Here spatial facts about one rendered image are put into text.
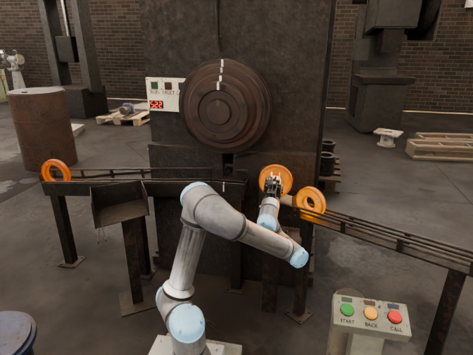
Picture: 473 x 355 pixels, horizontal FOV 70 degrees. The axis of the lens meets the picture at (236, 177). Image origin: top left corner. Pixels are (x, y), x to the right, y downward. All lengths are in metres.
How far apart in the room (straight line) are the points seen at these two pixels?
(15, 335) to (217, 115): 1.20
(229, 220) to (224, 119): 0.71
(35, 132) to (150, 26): 2.64
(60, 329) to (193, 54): 1.62
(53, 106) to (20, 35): 6.30
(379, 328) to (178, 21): 1.62
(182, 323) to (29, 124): 3.45
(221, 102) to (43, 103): 2.91
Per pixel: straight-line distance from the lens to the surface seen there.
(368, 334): 1.30
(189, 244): 1.20
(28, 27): 10.33
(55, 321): 2.26
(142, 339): 2.01
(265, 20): 1.82
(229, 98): 1.64
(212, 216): 1.05
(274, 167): 1.57
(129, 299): 2.23
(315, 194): 1.64
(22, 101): 4.31
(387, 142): 5.31
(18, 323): 1.65
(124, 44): 8.88
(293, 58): 1.81
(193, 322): 1.24
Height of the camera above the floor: 1.45
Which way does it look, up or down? 23 degrees down
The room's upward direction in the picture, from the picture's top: straight up
